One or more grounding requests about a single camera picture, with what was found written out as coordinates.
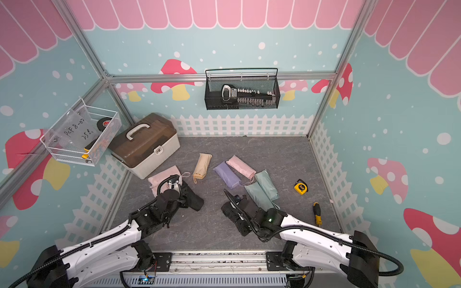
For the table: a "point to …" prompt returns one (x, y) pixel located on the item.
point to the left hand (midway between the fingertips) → (186, 192)
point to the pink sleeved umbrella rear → (242, 167)
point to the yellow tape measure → (301, 187)
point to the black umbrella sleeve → (193, 200)
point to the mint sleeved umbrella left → (256, 191)
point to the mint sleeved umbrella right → (268, 184)
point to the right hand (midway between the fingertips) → (238, 222)
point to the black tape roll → (102, 123)
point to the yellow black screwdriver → (317, 212)
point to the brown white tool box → (145, 145)
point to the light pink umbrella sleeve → (173, 171)
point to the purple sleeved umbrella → (227, 174)
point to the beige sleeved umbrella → (201, 166)
